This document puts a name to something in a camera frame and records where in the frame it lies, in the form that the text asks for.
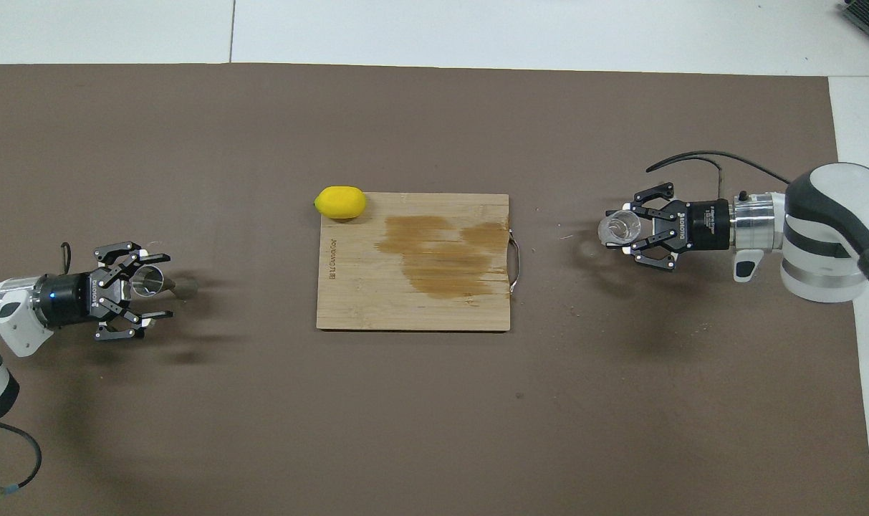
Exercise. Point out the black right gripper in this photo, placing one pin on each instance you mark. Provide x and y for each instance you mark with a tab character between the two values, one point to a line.
695	226

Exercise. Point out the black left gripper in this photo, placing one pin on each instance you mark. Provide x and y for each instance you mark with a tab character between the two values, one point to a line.
83	297

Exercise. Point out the metal jigger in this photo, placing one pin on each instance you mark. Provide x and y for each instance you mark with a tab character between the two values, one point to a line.
151	282

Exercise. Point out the clear glass cup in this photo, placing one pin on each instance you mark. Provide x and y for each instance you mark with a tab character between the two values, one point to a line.
618	229

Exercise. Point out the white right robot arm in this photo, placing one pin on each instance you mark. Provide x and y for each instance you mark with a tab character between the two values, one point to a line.
821	244

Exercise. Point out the brown table mat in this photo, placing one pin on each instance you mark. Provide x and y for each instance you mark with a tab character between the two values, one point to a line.
190	143

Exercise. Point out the yellow lemon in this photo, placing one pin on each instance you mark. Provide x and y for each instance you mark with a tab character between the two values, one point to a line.
341	202

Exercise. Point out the wooden cutting board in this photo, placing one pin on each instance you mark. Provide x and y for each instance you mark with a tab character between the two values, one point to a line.
362	301

